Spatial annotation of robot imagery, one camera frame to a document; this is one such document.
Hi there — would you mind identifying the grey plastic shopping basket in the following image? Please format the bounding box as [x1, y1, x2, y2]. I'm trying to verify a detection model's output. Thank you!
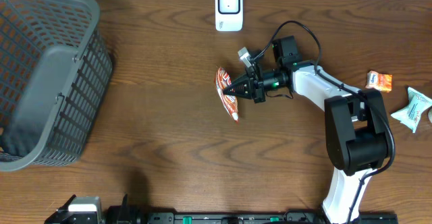
[1, 0, 113, 172]

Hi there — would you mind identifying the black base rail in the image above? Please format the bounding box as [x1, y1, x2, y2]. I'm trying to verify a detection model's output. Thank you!
[144, 211, 399, 224]

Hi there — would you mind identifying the orange white snack packet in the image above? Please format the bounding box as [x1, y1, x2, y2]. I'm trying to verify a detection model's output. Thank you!
[365, 70, 393, 92]

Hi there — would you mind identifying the white barcode scanner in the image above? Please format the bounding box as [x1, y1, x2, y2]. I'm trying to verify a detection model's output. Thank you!
[215, 0, 244, 32]

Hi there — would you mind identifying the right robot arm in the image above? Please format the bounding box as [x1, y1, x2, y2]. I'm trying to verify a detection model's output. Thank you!
[215, 36, 395, 223]

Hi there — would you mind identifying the red Top snack bar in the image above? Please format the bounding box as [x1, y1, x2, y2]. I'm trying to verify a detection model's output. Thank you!
[215, 67, 239, 123]

